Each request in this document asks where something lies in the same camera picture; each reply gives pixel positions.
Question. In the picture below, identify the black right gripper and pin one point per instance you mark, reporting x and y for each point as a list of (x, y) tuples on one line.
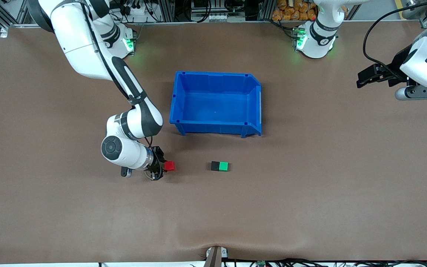
[(156, 160)]

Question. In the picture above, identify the silver table edge rail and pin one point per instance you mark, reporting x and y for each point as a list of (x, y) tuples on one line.
[(217, 23)]

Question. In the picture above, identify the blue plastic storage bin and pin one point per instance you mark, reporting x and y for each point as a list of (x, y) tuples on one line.
[(213, 107)]

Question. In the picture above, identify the brown post with grey bracket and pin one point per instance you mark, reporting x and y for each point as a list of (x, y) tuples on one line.
[(213, 257)]

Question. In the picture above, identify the green cube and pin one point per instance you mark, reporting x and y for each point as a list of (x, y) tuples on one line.
[(223, 166)]

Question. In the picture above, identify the white corner bracket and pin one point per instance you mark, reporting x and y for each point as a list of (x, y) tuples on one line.
[(4, 32)]

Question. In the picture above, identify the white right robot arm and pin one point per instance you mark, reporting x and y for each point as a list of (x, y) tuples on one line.
[(132, 122)]

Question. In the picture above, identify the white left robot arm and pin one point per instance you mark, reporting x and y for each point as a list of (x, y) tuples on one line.
[(315, 44)]

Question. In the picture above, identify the orange lumpy bundle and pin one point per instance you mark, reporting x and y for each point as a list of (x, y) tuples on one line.
[(295, 9)]

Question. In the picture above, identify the white power strip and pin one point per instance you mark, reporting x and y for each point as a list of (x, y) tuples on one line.
[(139, 14)]

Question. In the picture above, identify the aluminium frame profile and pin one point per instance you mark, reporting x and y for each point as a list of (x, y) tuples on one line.
[(21, 11), (163, 9), (265, 9)]

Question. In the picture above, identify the small green connector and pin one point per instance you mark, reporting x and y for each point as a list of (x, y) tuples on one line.
[(261, 263)]

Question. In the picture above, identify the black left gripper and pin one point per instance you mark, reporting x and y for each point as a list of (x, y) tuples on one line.
[(394, 66)]

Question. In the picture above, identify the black cube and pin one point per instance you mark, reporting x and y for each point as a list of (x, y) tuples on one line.
[(215, 165)]

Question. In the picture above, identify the red cube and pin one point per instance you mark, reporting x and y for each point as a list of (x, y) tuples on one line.
[(169, 165)]

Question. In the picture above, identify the white terminal block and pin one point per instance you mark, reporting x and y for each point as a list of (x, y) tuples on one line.
[(224, 17)]

